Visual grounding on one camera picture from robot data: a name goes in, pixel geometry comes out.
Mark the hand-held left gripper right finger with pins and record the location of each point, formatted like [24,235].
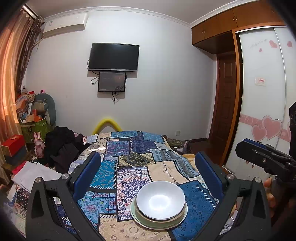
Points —
[208,172]

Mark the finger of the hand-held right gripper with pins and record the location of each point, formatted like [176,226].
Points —
[256,143]
[254,157]

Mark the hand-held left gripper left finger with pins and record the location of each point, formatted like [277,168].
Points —
[89,171]

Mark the white bowl with dark spots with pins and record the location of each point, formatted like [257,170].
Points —
[159,199]

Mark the pale green plate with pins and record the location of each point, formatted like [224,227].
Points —
[159,227]

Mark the person's right hand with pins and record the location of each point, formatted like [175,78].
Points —
[269,199]

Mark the pile of black clothes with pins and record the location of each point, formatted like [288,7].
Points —
[61,146]

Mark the patterned floor cushion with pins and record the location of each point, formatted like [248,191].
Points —
[175,142]

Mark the blue patchwork blanket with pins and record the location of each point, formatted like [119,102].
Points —
[129,143]

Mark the brown wooden door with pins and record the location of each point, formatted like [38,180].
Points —
[224,99]

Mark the pink rabbit toy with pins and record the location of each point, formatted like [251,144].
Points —
[38,144]

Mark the paper label with red print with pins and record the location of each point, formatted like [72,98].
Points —
[260,81]

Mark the green cardboard box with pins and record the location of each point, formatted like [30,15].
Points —
[37,128]

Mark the grey box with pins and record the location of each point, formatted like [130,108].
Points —
[16,157]

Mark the grey pillow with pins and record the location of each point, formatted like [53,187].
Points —
[51,106]

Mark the red box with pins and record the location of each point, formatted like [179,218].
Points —
[12,144]

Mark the pile of boxes and bags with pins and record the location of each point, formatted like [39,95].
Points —
[26,104]

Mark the wooden overhead wardrobe cabinet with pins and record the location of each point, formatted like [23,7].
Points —
[212,27]

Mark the orange sheer curtain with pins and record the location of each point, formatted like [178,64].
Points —
[9,76]

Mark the brown patterned curtain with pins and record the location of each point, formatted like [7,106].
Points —
[29,39]

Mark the white air conditioner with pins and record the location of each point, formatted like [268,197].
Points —
[64,24]

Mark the white wall outlet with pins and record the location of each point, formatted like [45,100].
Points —
[177,133]

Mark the small black wall monitor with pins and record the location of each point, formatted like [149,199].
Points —
[111,81]

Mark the wall-mounted black television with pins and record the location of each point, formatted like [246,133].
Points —
[113,56]

